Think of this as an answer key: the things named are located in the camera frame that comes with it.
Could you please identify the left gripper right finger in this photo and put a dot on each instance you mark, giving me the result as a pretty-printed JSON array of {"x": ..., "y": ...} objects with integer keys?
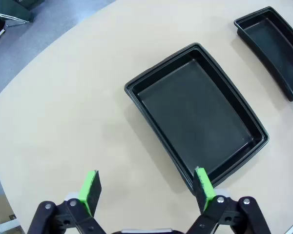
[{"x": 205, "y": 187}]

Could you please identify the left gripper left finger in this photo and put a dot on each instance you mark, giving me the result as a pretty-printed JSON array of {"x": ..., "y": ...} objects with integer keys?
[{"x": 88, "y": 190}]

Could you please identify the black ESD tray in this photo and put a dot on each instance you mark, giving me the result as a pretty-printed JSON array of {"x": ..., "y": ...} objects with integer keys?
[
  {"x": 193, "y": 109},
  {"x": 271, "y": 44}
]

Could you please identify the dark green jacket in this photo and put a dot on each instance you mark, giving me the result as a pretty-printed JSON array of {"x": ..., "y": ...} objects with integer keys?
[{"x": 12, "y": 9}]

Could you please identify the grey metal rack frame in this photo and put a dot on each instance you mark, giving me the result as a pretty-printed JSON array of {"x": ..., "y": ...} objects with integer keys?
[{"x": 17, "y": 23}]

